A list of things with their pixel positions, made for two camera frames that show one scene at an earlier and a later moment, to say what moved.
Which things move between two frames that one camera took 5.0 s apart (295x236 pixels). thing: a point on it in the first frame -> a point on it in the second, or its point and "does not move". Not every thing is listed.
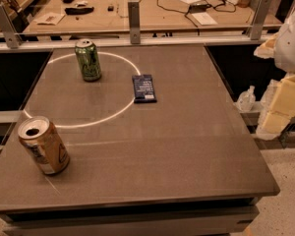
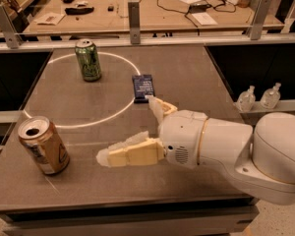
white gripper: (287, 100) -> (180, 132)
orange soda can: (45, 145) does not move
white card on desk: (50, 18) does not move
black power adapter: (199, 7) does not move
